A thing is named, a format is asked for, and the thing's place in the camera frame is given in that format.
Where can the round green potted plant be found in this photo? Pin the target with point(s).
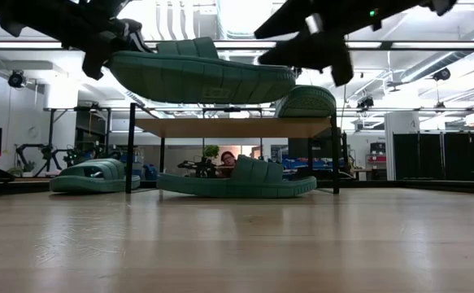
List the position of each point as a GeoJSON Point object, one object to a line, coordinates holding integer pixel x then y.
{"type": "Point", "coordinates": [211, 151]}

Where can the black ceiling spotlight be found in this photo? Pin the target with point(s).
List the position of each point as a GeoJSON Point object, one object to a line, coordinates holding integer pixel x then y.
{"type": "Point", "coordinates": [442, 74]}
{"type": "Point", "coordinates": [365, 102]}
{"type": "Point", "coordinates": [17, 79]}

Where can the shelf unit with red boxes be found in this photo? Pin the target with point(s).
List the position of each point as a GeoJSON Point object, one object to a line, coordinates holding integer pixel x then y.
{"type": "Point", "coordinates": [377, 158]}

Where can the person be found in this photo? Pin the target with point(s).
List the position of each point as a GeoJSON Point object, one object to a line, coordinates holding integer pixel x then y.
{"type": "Point", "coordinates": [228, 159]}

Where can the black background robot arm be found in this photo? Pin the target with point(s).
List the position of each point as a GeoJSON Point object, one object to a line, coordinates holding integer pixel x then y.
{"type": "Point", "coordinates": [198, 167]}
{"type": "Point", "coordinates": [47, 154]}

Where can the small green desk plant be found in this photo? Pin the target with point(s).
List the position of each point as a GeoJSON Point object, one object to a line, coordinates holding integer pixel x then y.
{"type": "Point", "coordinates": [17, 171]}

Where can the black robot with green lights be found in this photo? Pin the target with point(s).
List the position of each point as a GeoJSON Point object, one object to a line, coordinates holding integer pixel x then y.
{"type": "Point", "coordinates": [78, 156]}

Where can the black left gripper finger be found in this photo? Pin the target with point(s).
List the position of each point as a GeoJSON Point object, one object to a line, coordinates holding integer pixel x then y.
{"type": "Point", "coordinates": [139, 38]}

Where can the black partition screens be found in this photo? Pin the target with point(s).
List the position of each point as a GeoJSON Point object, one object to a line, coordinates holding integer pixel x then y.
{"type": "Point", "coordinates": [431, 156]}

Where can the blue chair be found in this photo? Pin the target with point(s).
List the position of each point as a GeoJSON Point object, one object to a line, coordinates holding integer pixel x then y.
{"type": "Point", "coordinates": [151, 171]}

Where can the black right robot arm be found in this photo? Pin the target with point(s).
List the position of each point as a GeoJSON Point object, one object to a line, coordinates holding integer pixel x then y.
{"type": "Point", "coordinates": [403, 10]}

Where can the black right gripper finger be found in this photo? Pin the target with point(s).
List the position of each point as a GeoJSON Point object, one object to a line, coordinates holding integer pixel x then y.
{"type": "Point", "coordinates": [301, 53]}
{"type": "Point", "coordinates": [289, 20]}

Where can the green rubber slide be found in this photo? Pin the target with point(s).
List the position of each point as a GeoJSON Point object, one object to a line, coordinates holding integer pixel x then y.
{"type": "Point", "coordinates": [236, 188]}
{"type": "Point", "coordinates": [94, 183]}
{"type": "Point", "coordinates": [200, 77]}
{"type": "Point", "coordinates": [305, 103]}

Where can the black background rig frame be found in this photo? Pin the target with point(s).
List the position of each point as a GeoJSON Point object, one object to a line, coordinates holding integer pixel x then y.
{"type": "Point", "coordinates": [51, 134]}

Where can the wooden shelf with black frame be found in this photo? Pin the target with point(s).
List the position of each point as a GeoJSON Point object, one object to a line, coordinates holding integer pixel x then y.
{"type": "Point", "coordinates": [232, 127]}

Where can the rack with blue bins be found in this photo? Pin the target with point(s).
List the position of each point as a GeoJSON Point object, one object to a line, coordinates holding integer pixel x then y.
{"type": "Point", "coordinates": [301, 163]}

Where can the black aluminium rig frame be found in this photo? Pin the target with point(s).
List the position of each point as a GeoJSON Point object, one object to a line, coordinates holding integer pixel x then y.
{"type": "Point", "coordinates": [423, 186]}

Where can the black overhead bar with lights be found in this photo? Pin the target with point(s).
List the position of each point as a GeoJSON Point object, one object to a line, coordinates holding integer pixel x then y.
{"type": "Point", "coordinates": [386, 45]}

